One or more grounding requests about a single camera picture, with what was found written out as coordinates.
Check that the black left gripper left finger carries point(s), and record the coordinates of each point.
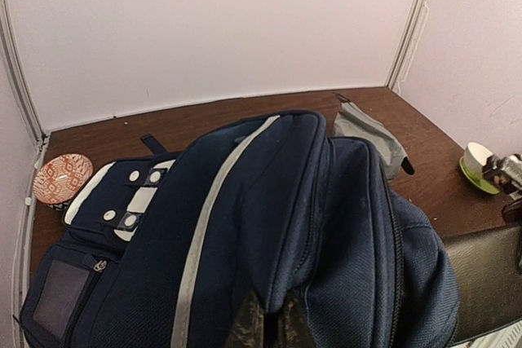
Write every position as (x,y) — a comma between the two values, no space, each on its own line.
(247,330)

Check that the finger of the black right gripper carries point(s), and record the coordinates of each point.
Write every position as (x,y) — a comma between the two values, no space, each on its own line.
(504,173)

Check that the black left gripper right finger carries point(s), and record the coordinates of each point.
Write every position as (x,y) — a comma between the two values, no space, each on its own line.
(292,327)

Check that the navy blue student backpack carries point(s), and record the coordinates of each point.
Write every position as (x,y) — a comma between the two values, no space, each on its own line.
(160,251)

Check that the lime green plate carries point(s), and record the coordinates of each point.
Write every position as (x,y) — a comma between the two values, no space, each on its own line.
(479,183)

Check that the red white patterned bowl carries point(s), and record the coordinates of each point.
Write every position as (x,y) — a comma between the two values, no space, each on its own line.
(60,179)

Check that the aluminium front rail frame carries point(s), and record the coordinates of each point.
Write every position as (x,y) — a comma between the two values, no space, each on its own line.
(509,337)

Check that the left aluminium corner post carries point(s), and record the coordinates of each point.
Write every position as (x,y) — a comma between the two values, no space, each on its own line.
(39,139)

